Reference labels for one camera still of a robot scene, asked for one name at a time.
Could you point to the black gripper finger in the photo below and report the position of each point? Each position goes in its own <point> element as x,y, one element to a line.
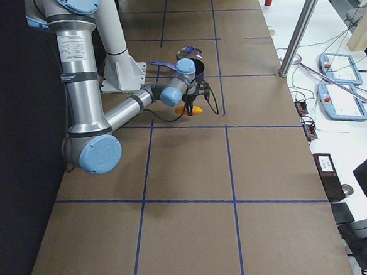
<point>189,109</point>

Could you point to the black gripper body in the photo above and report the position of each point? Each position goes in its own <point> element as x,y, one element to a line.
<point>188,99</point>

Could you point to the yellow toy corn cob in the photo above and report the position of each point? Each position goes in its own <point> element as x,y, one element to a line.
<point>180,110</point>

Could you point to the dark blue saucepan purple handle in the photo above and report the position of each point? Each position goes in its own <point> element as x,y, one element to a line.
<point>200,70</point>

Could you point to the glass pot lid purple knob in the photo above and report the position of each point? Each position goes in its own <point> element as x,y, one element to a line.
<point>189,52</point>

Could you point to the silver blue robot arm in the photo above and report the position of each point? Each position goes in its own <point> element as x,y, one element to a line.
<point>89,143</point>

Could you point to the orange black connector board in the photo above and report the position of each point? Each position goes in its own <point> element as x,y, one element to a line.
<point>301,107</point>

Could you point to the black box with label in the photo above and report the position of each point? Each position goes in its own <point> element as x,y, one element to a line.
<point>328,176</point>

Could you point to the near blue teach pendant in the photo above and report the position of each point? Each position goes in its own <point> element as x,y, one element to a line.
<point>339,104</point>

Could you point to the blue teach pendant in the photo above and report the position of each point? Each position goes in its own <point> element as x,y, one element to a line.
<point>339,104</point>
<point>340,67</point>

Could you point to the far blue teach pendant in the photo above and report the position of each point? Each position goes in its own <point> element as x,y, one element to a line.
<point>340,67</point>

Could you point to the wooden board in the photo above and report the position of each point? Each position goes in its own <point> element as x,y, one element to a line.
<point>358,39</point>

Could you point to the black monitor stand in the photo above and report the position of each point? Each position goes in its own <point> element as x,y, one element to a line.
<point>364,241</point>

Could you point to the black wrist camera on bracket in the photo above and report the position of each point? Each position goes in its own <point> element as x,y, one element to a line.
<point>204,89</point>

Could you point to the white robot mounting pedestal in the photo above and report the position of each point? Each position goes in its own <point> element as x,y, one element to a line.
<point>121,72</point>

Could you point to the silver aluminium frame post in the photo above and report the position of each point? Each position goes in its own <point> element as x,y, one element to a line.
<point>298,33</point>

